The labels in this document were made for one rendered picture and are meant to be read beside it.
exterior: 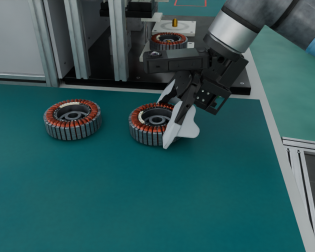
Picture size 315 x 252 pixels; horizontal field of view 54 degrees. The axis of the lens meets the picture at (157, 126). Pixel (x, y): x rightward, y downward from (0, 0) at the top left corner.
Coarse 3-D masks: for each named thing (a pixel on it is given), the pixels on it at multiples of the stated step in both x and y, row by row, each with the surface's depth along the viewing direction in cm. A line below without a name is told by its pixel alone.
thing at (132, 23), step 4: (128, 20) 109; (132, 20) 109; (136, 20) 108; (140, 20) 109; (128, 24) 110; (132, 24) 109; (136, 24) 109; (140, 24) 110; (128, 28) 110; (132, 28) 110; (136, 28) 110; (140, 28) 110
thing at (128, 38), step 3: (126, 30) 93; (129, 30) 93; (126, 33) 91; (129, 33) 93; (126, 36) 89; (129, 36) 93; (126, 39) 89; (129, 39) 93; (129, 42) 94; (111, 45) 89; (129, 45) 94; (111, 48) 90; (129, 48) 94; (111, 51) 90; (111, 54) 91
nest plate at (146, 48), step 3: (147, 42) 97; (189, 42) 97; (192, 42) 97; (147, 45) 94; (189, 45) 94; (192, 45) 94; (144, 48) 92; (147, 48) 92; (144, 51) 90; (141, 54) 88; (141, 57) 86; (141, 60) 87
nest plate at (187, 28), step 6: (156, 24) 113; (162, 24) 113; (168, 24) 113; (180, 24) 113; (186, 24) 113; (192, 24) 113; (156, 30) 107; (162, 30) 107; (168, 30) 107; (174, 30) 107; (180, 30) 107; (186, 30) 107; (192, 30) 107
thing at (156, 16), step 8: (136, 0) 84; (144, 0) 84; (152, 0) 84; (128, 8) 86; (136, 8) 83; (144, 8) 83; (152, 8) 85; (128, 16) 84; (136, 16) 84; (144, 16) 84; (152, 16) 85; (160, 16) 85
